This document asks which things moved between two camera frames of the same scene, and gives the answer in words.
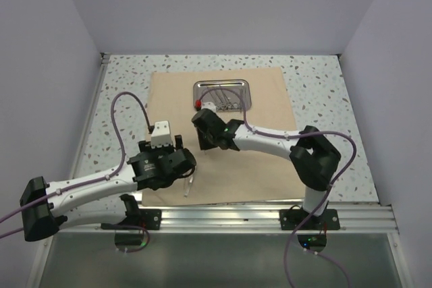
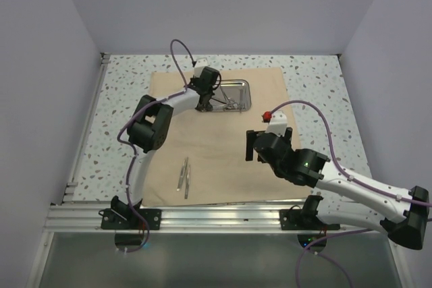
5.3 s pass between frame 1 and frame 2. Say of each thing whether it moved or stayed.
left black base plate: stayed
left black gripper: moved
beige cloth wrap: stayed
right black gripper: moved
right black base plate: stayed
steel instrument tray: stayed
